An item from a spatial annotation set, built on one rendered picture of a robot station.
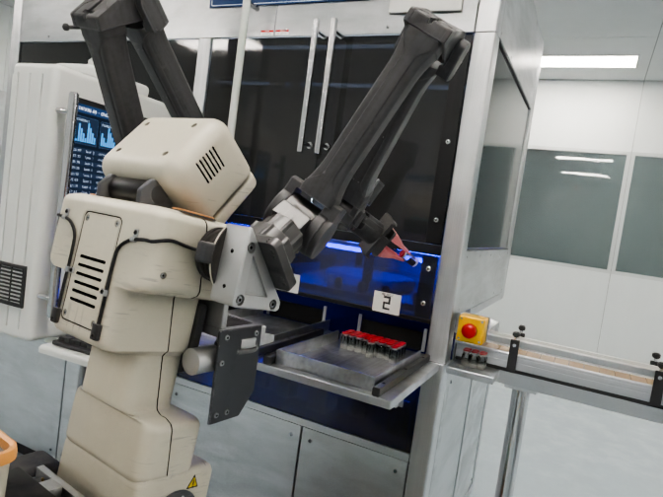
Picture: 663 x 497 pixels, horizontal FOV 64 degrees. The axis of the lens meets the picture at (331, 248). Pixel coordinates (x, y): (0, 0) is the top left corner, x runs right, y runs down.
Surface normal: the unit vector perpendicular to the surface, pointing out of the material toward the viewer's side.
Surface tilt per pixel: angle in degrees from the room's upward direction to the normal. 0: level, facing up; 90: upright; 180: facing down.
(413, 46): 90
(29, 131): 90
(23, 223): 90
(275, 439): 90
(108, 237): 82
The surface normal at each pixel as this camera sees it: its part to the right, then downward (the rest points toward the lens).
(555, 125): -0.44, 0.00
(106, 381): -0.55, -0.16
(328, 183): -0.22, 0.04
